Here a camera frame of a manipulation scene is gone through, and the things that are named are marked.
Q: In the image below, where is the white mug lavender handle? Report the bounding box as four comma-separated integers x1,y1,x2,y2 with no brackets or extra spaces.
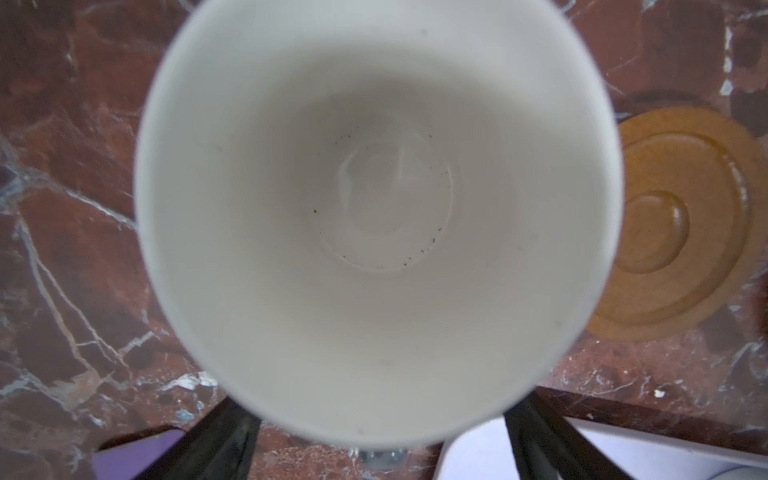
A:
134,1,624,450

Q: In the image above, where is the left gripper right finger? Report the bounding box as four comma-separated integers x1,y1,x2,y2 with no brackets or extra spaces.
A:
503,392,629,480

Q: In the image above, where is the purple pink spatula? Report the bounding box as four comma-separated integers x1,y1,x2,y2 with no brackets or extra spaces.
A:
91,426,186,480

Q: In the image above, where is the lavender plastic tray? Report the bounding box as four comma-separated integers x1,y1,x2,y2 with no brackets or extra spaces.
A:
434,417,767,479

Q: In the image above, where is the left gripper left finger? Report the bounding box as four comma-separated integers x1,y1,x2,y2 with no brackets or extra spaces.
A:
136,398,262,480

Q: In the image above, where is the brown wooden coaster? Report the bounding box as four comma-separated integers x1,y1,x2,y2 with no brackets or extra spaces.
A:
587,107,767,341

